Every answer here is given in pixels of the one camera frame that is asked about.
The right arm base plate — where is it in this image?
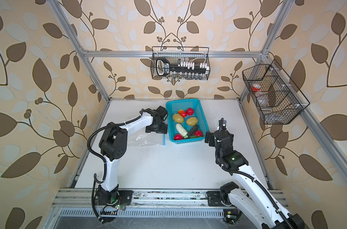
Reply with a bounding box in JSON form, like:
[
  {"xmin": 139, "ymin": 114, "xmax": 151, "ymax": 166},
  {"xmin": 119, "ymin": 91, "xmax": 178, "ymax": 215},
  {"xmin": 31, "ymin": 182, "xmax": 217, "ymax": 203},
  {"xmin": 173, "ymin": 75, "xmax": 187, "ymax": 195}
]
[{"xmin": 206, "ymin": 190, "xmax": 234, "ymax": 207}]

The red capped bottle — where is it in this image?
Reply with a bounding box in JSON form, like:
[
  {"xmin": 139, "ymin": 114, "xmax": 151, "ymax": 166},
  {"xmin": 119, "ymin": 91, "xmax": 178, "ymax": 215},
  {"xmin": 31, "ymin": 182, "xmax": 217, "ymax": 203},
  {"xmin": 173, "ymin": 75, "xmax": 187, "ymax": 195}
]
[{"xmin": 251, "ymin": 84, "xmax": 266, "ymax": 97}]

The aluminium front rail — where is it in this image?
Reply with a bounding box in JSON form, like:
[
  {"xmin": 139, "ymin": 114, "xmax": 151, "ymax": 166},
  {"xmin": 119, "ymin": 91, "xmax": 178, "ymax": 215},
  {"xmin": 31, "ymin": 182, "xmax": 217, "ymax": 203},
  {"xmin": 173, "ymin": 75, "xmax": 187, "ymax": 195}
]
[{"xmin": 51, "ymin": 188, "xmax": 289, "ymax": 210}]

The teal plastic basket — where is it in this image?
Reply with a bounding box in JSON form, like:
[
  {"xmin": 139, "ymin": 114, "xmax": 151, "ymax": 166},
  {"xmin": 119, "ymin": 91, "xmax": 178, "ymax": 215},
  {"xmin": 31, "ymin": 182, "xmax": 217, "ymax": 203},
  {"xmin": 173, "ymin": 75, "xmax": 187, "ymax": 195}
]
[{"xmin": 166, "ymin": 99, "xmax": 209, "ymax": 144}]

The red apple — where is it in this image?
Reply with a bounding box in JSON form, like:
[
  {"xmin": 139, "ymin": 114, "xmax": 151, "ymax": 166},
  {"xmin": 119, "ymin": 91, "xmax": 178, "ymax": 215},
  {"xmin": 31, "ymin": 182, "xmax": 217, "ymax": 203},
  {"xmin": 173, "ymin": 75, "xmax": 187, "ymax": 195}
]
[{"xmin": 186, "ymin": 108, "xmax": 194, "ymax": 116}]

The yellow potato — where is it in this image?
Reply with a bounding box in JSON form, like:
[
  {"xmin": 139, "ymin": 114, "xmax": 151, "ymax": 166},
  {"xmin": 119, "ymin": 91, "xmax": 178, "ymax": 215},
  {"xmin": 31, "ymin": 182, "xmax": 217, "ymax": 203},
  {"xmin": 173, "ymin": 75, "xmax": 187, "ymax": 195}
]
[
  {"xmin": 186, "ymin": 116, "xmax": 198, "ymax": 127},
  {"xmin": 172, "ymin": 113, "xmax": 185, "ymax": 124}
]

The right black wire basket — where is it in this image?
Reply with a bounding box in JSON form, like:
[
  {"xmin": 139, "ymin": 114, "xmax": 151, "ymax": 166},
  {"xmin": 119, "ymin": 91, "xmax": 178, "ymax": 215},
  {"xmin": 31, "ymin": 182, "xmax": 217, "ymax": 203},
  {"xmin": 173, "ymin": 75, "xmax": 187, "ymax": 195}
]
[{"xmin": 242, "ymin": 60, "xmax": 310, "ymax": 125}]

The red tomato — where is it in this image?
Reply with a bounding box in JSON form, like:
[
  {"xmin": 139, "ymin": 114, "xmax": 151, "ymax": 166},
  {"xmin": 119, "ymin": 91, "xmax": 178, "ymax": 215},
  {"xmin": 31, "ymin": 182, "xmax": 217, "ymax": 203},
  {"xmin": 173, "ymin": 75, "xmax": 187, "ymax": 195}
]
[
  {"xmin": 174, "ymin": 134, "xmax": 184, "ymax": 140},
  {"xmin": 195, "ymin": 130, "xmax": 204, "ymax": 137}
]

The red tomato front left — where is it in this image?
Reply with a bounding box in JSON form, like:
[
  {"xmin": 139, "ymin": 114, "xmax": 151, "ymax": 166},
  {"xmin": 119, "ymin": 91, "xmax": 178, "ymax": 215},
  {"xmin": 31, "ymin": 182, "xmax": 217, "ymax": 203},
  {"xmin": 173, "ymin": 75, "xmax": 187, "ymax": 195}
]
[{"xmin": 174, "ymin": 134, "xmax": 184, "ymax": 140}]

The black wire basket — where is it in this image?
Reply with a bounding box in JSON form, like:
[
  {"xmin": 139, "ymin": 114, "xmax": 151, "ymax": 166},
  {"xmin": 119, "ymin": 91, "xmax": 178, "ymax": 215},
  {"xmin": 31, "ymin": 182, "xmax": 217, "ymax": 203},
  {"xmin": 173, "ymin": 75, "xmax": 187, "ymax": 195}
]
[
  {"xmin": 150, "ymin": 45, "xmax": 211, "ymax": 81},
  {"xmin": 242, "ymin": 60, "xmax": 310, "ymax": 125}
]

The clear zip top bag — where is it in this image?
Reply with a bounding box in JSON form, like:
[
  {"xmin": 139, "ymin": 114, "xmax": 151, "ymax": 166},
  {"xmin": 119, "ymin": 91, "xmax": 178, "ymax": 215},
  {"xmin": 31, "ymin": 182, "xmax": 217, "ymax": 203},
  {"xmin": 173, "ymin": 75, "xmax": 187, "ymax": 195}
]
[{"xmin": 133, "ymin": 132, "xmax": 165, "ymax": 147}]

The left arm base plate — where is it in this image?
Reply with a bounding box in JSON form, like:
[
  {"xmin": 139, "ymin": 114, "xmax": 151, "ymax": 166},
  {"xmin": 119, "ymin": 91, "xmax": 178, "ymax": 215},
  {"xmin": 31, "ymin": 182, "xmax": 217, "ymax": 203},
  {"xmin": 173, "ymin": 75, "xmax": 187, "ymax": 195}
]
[{"xmin": 93, "ymin": 189, "xmax": 133, "ymax": 207}]

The red yellow mango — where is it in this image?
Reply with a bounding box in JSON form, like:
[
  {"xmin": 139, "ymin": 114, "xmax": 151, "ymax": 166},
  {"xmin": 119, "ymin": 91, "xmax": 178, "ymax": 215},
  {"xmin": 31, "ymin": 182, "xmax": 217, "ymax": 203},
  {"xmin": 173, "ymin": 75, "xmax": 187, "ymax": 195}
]
[{"xmin": 177, "ymin": 109, "xmax": 187, "ymax": 117}]

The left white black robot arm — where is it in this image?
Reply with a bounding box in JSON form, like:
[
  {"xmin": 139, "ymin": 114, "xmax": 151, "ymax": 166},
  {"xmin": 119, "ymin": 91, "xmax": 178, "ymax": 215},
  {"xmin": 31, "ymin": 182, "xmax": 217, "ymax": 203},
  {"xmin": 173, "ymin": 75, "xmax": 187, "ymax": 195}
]
[{"xmin": 87, "ymin": 106, "xmax": 168, "ymax": 203}]

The red tomato front right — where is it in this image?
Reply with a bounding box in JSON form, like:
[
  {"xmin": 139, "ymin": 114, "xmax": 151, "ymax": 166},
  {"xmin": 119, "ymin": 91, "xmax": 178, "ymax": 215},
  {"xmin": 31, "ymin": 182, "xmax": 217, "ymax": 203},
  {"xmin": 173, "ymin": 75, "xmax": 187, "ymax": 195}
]
[{"xmin": 195, "ymin": 130, "xmax": 204, "ymax": 137}]

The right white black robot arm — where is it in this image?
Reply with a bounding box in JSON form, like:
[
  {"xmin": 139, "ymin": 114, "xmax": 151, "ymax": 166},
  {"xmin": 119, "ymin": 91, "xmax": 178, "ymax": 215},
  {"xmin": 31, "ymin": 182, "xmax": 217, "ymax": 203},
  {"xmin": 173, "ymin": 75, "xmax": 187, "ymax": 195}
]
[{"xmin": 205, "ymin": 129, "xmax": 306, "ymax": 229}]

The back black wire basket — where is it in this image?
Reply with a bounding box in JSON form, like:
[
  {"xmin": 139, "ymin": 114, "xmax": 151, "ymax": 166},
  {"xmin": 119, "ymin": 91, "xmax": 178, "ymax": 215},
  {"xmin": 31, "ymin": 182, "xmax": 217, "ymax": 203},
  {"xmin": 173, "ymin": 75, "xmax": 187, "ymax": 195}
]
[{"xmin": 150, "ymin": 45, "xmax": 211, "ymax": 81}]

